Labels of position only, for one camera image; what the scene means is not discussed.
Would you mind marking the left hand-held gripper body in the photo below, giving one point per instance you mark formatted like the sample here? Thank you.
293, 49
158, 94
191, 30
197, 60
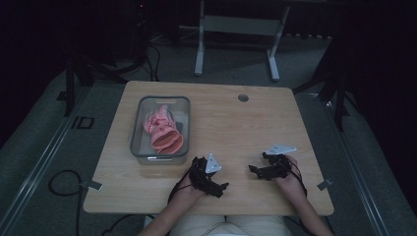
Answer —
213, 164

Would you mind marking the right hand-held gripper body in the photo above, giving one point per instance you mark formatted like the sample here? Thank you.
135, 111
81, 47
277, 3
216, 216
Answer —
280, 167

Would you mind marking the pink glove with grey palm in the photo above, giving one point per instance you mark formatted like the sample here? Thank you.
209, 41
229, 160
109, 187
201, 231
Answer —
173, 149

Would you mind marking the pink glove with red print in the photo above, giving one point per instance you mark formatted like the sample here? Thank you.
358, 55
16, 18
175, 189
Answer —
160, 121

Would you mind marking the clear plastic bin grey rim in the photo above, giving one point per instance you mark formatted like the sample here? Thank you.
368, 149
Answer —
137, 144

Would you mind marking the person's right hand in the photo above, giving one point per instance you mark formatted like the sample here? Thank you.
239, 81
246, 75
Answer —
291, 183

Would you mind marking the person's left hand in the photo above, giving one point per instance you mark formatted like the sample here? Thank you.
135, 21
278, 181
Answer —
188, 193

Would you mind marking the person's legs in beige trousers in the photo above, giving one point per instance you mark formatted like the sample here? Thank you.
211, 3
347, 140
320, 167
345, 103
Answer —
229, 227

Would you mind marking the grey round table grommet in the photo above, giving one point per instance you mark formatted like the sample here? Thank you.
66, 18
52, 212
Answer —
243, 98

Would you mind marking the black metal stand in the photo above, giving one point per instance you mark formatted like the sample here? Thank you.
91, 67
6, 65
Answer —
339, 101

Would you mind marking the black tripod stand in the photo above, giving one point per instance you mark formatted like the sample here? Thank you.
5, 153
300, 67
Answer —
69, 91

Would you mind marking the grey metal table bracket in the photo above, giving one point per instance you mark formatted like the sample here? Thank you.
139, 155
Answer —
93, 185
325, 184

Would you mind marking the metal floor rail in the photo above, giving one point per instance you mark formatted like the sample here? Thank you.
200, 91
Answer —
39, 167
360, 193

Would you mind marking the white metal stand frame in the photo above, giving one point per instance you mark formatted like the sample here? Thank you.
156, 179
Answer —
241, 25

